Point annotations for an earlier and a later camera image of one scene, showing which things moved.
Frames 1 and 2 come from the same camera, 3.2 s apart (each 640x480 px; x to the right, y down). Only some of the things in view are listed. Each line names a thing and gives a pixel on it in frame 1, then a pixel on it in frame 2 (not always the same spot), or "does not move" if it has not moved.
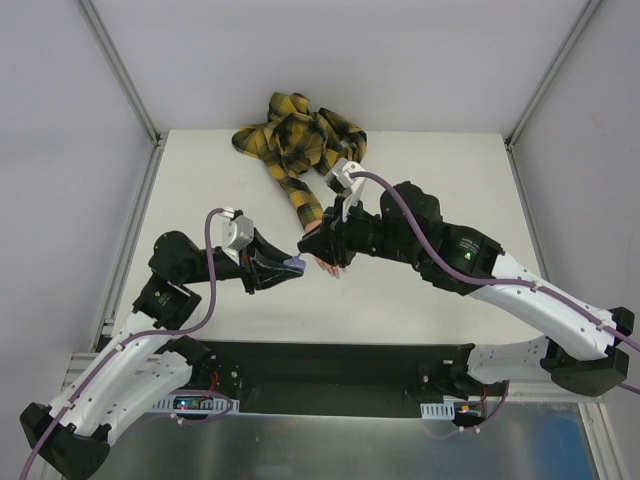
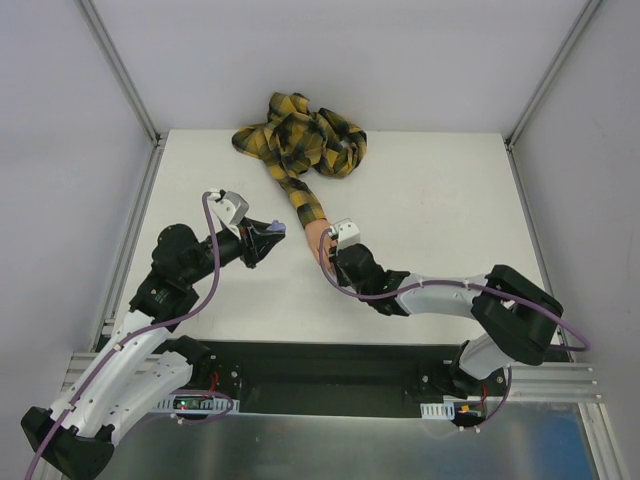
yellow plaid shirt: [295, 141] does not move
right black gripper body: [339, 236] to [343, 260]
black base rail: [331, 375] does not move
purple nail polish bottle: [296, 263] to [276, 225]
